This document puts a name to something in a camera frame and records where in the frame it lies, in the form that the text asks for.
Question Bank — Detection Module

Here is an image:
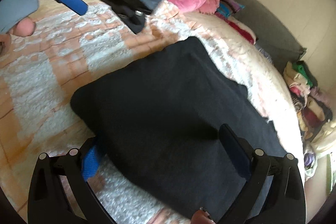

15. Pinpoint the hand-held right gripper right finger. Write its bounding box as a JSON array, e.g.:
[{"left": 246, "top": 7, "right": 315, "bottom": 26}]
[{"left": 218, "top": 124, "right": 307, "bottom": 224}]

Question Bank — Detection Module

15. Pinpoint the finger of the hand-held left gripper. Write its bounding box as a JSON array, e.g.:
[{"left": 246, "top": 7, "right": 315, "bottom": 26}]
[
  {"left": 113, "top": 5, "right": 147, "bottom": 35},
  {"left": 56, "top": 0, "right": 89, "bottom": 16}
]

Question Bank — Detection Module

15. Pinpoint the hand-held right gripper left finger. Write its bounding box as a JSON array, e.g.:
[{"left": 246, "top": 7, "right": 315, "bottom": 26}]
[{"left": 28, "top": 136, "right": 118, "bottom": 224}]

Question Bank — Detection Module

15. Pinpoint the black and orange sweatshirt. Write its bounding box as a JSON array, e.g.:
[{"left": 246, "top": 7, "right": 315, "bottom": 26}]
[{"left": 70, "top": 36, "right": 288, "bottom": 223}]

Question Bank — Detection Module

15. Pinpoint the pile of assorted clothes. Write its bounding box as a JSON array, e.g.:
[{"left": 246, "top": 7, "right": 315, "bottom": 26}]
[{"left": 283, "top": 60, "right": 336, "bottom": 180}]

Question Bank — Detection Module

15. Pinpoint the person's left hand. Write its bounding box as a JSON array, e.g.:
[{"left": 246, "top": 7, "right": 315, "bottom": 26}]
[{"left": 0, "top": 18, "right": 36, "bottom": 54}]

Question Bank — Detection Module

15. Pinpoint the person's right hand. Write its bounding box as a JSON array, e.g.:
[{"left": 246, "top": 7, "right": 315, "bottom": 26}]
[{"left": 191, "top": 207, "right": 214, "bottom": 224}]

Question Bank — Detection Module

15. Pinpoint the peach and white patterned bedspread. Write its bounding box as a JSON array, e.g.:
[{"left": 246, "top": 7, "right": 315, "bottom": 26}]
[{"left": 0, "top": 0, "right": 305, "bottom": 224}]

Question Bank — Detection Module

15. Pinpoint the colourful striped cloth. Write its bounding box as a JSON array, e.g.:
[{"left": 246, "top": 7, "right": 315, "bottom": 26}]
[{"left": 216, "top": 0, "right": 246, "bottom": 20}]

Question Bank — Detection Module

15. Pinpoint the grey patterned cloth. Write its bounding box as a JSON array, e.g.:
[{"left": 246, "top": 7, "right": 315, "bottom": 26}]
[{"left": 254, "top": 41, "right": 274, "bottom": 63}]

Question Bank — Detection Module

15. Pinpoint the grey bed headboard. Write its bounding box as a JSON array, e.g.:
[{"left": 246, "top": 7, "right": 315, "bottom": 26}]
[{"left": 190, "top": 0, "right": 307, "bottom": 73}]

